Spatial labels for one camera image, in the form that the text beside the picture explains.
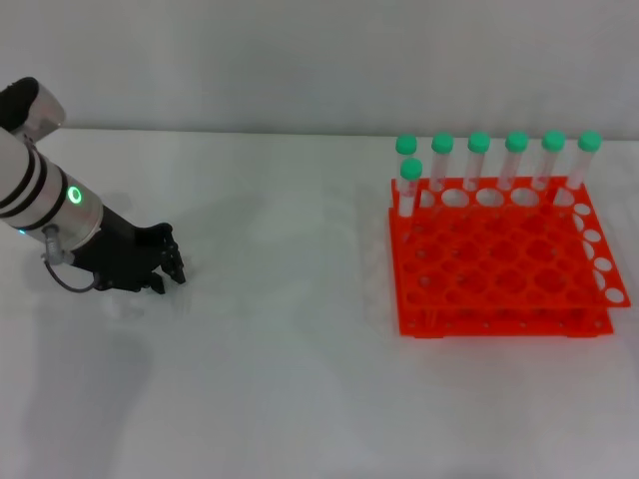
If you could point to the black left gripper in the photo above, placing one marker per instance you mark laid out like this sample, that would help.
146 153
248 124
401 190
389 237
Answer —
125 257

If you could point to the green-capped clear test tube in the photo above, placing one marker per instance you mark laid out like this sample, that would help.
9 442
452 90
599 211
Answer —
406 144
516 141
553 140
478 142
412 168
589 141
443 143

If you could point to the orange plastic test tube rack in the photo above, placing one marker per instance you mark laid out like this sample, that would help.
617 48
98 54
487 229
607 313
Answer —
499 259

